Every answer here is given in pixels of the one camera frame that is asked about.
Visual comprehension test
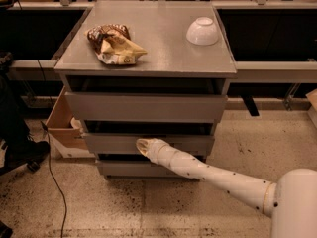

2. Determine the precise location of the grey drawer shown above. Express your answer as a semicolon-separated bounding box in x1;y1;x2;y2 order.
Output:
83;121;214;156
96;155;178;179
65;92;227;123

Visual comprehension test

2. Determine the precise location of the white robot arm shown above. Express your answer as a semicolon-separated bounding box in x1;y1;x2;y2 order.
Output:
136;138;317;238

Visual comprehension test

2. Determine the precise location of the black floor cable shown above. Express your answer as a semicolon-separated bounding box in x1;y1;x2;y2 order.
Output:
36;60;68;228

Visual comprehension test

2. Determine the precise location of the black shoe and leg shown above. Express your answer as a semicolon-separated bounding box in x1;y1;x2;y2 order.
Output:
0;51;51;175

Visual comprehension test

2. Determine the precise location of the white upturned bowl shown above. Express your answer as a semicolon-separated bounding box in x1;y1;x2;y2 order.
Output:
186;17;218;46

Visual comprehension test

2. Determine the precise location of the grey top drawer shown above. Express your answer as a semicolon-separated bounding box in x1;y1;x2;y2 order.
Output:
65;92;227;123

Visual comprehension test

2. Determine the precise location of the grey drawer cabinet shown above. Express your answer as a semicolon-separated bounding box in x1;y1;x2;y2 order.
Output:
53;0;239;180

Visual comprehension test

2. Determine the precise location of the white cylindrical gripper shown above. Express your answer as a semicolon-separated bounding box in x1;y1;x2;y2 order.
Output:
136;138;175;167

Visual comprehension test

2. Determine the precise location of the grey bottom drawer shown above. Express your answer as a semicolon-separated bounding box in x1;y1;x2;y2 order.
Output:
96;155;178;179

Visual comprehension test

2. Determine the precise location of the crumpled brown chip bag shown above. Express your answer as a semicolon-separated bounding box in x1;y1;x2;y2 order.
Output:
85;24;147;65

